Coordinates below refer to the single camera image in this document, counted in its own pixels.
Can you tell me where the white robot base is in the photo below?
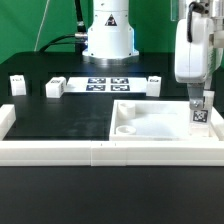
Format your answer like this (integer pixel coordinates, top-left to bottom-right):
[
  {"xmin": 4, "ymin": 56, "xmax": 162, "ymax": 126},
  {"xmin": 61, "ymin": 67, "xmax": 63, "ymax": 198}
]
[{"xmin": 82, "ymin": 0, "xmax": 139, "ymax": 65}]

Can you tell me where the black cable bundle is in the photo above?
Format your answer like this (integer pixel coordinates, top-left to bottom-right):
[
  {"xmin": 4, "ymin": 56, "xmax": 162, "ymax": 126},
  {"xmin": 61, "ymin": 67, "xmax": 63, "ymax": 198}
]
[{"xmin": 39, "ymin": 0, "xmax": 90, "ymax": 54}]

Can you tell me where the white square tabletop part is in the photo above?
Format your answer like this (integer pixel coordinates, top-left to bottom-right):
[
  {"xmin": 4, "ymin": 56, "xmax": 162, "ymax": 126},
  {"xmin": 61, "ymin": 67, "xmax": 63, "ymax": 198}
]
[{"xmin": 109, "ymin": 100, "xmax": 224, "ymax": 142}]

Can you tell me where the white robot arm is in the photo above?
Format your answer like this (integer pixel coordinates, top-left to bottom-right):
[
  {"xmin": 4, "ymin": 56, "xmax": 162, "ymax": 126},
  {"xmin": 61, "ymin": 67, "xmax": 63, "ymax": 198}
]
[{"xmin": 174, "ymin": 0, "xmax": 224, "ymax": 110}]

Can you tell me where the white thin cable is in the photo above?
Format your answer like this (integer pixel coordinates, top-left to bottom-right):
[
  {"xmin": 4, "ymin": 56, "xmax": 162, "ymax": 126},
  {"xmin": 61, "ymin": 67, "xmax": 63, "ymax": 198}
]
[{"xmin": 33, "ymin": 0, "xmax": 52, "ymax": 53}]

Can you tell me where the white U-shaped obstacle fence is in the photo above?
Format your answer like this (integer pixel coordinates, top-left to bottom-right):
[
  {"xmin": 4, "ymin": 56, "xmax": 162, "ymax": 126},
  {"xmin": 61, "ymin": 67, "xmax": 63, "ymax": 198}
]
[{"xmin": 0, "ymin": 104, "xmax": 224, "ymax": 166}]

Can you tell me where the white marker sheet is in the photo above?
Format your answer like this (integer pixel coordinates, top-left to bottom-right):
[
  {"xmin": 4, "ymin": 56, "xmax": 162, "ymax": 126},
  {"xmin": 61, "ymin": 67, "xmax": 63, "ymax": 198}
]
[{"xmin": 65, "ymin": 77, "xmax": 147, "ymax": 93}]

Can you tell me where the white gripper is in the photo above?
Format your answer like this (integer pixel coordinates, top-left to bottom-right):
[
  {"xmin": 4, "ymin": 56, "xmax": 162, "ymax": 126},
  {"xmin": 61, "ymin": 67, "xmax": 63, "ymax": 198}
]
[{"xmin": 174, "ymin": 17, "xmax": 220, "ymax": 110}]

